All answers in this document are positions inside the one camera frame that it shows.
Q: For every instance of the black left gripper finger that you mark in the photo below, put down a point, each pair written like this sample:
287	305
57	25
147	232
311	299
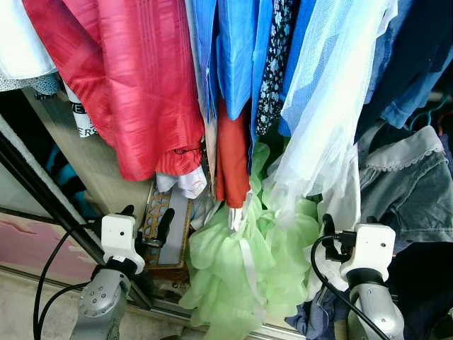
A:
165	227
128	210

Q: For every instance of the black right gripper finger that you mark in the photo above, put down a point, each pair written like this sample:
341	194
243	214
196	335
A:
329	227
371	222

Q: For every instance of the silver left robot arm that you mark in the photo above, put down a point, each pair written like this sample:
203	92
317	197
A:
99	304

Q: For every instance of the plain white cloth garment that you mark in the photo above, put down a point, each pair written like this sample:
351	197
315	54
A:
347	191

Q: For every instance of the small white garment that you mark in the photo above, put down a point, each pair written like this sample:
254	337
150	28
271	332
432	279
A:
184	185

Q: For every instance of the grey lace-trimmed shorts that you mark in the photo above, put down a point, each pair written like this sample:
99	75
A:
410	191

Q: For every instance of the beige wooden wardrobe panel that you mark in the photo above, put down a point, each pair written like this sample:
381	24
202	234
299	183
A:
92	170

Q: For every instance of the green tulle dress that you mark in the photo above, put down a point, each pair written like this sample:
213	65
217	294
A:
219	269

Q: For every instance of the crumpled denim cloth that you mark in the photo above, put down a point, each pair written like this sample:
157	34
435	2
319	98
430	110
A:
318	319

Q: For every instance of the dark navy cloth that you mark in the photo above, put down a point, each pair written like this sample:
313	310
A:
425	290

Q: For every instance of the orange hanging garment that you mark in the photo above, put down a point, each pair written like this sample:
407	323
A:
232	163

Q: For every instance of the white printed tag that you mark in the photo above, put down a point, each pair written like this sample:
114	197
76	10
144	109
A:
81	120

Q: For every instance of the pink board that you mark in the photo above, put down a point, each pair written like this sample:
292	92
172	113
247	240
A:
28	248

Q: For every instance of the sheer pale blue dress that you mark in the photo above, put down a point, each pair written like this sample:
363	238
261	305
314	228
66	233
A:
325	106

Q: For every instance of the red hanging shirt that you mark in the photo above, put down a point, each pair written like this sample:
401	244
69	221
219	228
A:
127	85

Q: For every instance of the blue denim shirt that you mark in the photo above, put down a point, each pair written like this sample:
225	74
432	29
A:
414	99

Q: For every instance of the dark floral print garment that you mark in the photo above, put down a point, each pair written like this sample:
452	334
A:
272	71

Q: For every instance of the bright blue satin garment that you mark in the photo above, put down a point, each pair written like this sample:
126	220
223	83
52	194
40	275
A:
237	49

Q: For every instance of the navy hanging garment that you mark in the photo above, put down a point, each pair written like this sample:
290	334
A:
417	35

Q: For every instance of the white hanging garment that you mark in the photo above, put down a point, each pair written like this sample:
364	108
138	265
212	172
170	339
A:
21	42

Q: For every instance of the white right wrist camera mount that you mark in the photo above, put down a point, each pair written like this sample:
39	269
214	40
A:
371	248

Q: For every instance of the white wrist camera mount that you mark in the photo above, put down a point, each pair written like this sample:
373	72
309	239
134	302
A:
118	237
371	248

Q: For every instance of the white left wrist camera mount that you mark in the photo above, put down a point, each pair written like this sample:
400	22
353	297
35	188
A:
118	237

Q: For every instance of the silver wardrobe floor rail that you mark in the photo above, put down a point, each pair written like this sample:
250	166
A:
170	309

